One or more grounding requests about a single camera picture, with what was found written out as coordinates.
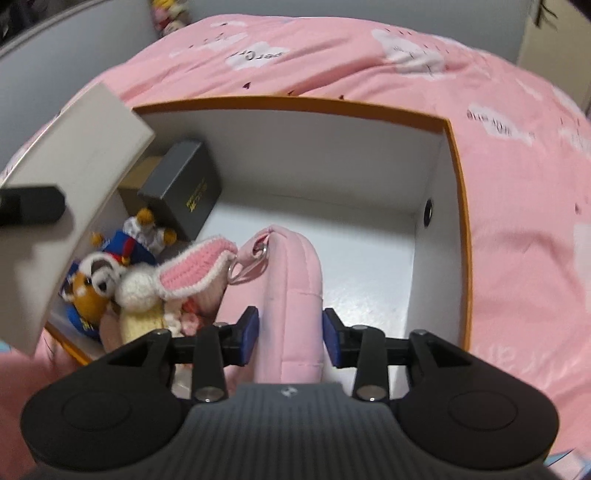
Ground olive brown small box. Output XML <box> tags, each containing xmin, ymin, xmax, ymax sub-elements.
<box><xmin>117</xmin><ymin>156</ymin><xmax>164</xmax><ymax>222</ymax></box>

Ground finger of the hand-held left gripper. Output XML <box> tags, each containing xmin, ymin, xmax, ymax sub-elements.
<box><xmin>0</xmin><ymin>185</ymin><xmax>66</xmax><ymax>227</ymax></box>

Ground pile of plush toys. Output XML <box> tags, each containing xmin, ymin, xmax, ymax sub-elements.
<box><xmin>148</xmin><ymin>0</ymin><xmax>194</xmax><ymax>37</ymax></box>

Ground orange cardboard box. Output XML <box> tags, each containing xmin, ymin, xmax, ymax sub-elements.
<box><xmin>44</xmin><ymin>96</ymin><xmax>472</xmax><ymax>365</ymax></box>

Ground beige cabinet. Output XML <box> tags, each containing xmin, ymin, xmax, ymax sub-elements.
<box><xmin>516</xmin><ymin>0</ymin><xmax>591</xmax><ymax>70</ymax></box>

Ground white crochet bunny pink ears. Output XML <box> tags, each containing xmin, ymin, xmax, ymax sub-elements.
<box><xmin>102</xmin><ymin>235</ymin><xmax>239</xmax><ymax>356</ymax></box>

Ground silver carabiner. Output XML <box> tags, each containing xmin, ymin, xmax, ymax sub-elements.
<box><xmin>225</xmin><ymin>244</ymin><xmax>271</xmax><ymax>287</ymax></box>

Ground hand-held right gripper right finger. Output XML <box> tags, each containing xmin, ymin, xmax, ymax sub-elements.
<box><xmin>322</xmin><ymin>308</ymin><xmax>472</xmax><ymax>401</ymax></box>

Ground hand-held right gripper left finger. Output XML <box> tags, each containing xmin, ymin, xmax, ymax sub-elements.
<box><xmin>106</xmin><ymin>306</ymin><xmax>260</xmax><ymax>402</ymax></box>

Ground dark wardrobe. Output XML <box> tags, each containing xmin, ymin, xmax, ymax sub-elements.
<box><xmin>0</xmin><ymin>0</ymin><xmax>98</xmax><ymax>47</ymax></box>

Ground grey headboard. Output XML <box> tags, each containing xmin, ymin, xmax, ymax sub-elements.
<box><xmin>0</xmin><ymin>0</ymin><xmax>204</xmax><ymax>153</ymax></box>

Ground pink printed blanket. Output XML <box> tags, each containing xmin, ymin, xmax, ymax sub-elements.
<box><xmin>0</xmin><ymin>14</ymin><xmax>591</xmax><ymax>480</ymax></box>

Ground dark grey gift box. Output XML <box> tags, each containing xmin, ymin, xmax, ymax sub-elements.
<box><xmin>137</xmin><ymin>140</ymin><xmax>222</xmax><ymax>241</ymax></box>

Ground pink fabric pouch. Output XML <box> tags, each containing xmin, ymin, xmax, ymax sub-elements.
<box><xmin>215</xmin><ymin>224</ymin><xmax>324</xmax><ymax>384</ymax></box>

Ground red panda plush blue hat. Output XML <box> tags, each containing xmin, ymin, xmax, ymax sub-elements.
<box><xmin>59</xmin><ymin>231</ymin><xmax>158</xmax><ymax>342</ymax></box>

